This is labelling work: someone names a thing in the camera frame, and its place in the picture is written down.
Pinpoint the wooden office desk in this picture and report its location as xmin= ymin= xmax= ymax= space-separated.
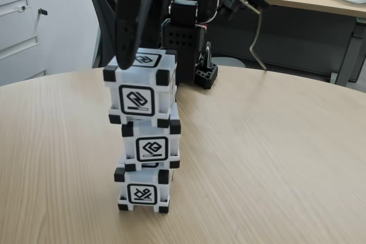
xmin=174 ymin=0 xmax=366 ymax=86

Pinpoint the white cube with diamond symbol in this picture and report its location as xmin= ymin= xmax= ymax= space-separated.
xmin=121 ymin=118 xmax=182 ymax=172

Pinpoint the grey camera cable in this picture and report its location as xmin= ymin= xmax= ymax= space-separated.
xmin=250 ymin=9 xmax=269 ymax=71

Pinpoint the red white servo cable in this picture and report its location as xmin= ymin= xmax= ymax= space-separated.
xmin=198 ymin=0 xmax=222 ymax=31

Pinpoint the grey round floor base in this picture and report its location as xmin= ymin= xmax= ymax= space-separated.
xmin=211 ymin=57 xmax=246 ymax=70

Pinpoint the white drawer cabinet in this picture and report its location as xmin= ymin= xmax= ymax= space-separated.
xmin=0 ymin=0 xmax=101 ymax=87

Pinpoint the white cube with chain-link symbol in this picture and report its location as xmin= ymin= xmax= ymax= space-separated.
xmin=103 ymin=48 xmax=178 ymax=129

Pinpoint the white cube with crossed symbol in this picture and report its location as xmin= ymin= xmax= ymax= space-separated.
xmin=113 ymin=166 xmax=174 ymax=215

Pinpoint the black mesh office chair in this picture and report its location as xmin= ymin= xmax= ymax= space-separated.
xmin=77 ymin=0 xmax=118 ymax=69

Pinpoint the metal table clamp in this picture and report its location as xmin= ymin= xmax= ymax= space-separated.
xmin=200 ymin=41 xmax=214 ymax=71

